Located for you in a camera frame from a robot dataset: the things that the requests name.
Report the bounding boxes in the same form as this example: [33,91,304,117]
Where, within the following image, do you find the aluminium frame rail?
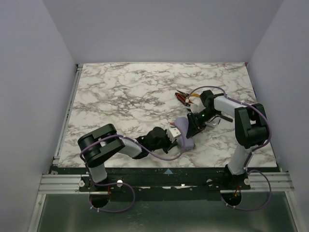
[38,172,295,195]

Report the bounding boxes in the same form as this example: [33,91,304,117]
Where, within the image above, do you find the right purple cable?
[188,86,273,211]

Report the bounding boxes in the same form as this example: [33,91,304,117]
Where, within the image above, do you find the clear plastic box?
[206,116,221,127]

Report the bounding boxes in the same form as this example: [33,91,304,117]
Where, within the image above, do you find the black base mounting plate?
[50,166,250,203]

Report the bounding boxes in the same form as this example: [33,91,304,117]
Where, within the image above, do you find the purple umbrella case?
[174,117,195,150]

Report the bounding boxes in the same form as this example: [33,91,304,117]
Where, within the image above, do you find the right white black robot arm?
[186,90,271,188]

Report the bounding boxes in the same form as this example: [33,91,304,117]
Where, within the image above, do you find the yellow handled pliers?
[177,90,200,99]

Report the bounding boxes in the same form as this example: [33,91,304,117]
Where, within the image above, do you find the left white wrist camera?
[167,127,181,143]

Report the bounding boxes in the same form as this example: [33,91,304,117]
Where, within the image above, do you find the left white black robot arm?
[78,124,177,184]

